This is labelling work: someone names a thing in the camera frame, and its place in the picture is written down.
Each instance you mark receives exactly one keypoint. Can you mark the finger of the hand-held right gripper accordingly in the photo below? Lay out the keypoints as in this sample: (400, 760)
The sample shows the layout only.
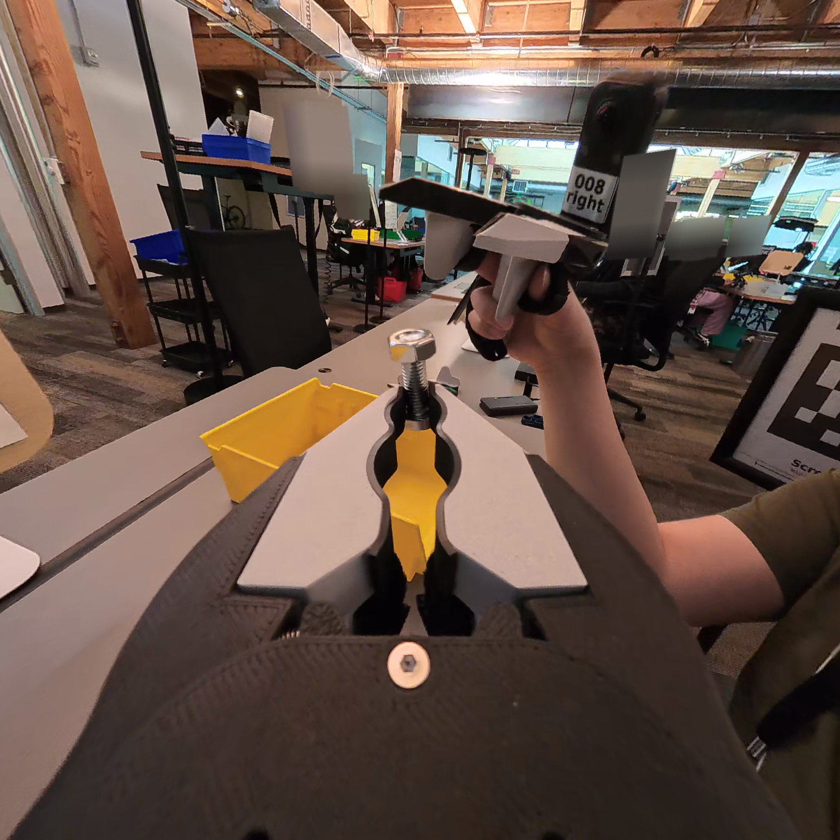
(525, 239)
(449, 246)

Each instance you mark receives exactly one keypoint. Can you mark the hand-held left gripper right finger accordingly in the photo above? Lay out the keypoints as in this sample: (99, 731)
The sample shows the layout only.
(512, 525)

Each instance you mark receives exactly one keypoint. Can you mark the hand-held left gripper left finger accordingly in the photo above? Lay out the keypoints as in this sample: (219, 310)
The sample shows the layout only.
(315, 525)

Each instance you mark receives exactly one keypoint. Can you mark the yellow plastic bin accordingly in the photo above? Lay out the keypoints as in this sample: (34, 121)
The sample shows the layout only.
(262, 439)

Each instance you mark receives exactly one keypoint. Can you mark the steel hex bolt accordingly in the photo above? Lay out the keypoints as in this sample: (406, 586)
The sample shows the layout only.
(408, 348)

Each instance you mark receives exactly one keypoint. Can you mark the person's right forearm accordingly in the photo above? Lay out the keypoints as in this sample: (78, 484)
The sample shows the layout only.
(590, 446)

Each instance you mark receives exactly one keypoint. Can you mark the red floor container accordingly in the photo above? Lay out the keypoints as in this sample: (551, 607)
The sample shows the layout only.
(394, 290)

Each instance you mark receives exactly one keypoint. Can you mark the black office chair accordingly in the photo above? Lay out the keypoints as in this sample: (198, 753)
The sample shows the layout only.
(623, 308)

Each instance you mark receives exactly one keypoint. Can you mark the grey cloud-shaped stand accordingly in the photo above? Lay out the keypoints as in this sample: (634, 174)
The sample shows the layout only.
(447, 379)

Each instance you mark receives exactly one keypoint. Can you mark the black upright panel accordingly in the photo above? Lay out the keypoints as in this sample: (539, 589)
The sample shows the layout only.
(262, 302)

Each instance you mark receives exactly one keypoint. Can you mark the wooden top work desk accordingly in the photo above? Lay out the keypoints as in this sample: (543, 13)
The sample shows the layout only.
(262, 172)

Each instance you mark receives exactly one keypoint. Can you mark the blue storage bin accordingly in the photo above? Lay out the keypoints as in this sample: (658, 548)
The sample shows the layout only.
(157, 246)
(236, 149)

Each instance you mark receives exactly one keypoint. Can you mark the black pole lamp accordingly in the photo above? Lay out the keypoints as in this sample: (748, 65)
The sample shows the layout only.
(170, 170)

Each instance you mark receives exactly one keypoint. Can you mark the instruction sheet on stand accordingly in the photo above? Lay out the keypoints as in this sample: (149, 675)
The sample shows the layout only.
(26, 394)

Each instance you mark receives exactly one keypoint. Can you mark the framed marker sign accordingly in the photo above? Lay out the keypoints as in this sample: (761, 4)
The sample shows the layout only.
(807, 407)

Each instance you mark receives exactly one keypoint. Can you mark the silver ribbed air duct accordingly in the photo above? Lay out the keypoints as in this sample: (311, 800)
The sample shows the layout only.
(525, 69)
(308, 26)

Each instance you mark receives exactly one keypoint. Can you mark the wooden post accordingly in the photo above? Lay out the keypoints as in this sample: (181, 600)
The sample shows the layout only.
(394, 131)
(72, 164)

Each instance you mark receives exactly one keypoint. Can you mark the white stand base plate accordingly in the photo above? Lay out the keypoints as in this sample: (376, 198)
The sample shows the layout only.
(13, 564)

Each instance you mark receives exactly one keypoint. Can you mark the aluminium rail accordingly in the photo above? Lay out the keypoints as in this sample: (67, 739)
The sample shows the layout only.
(33, 164)

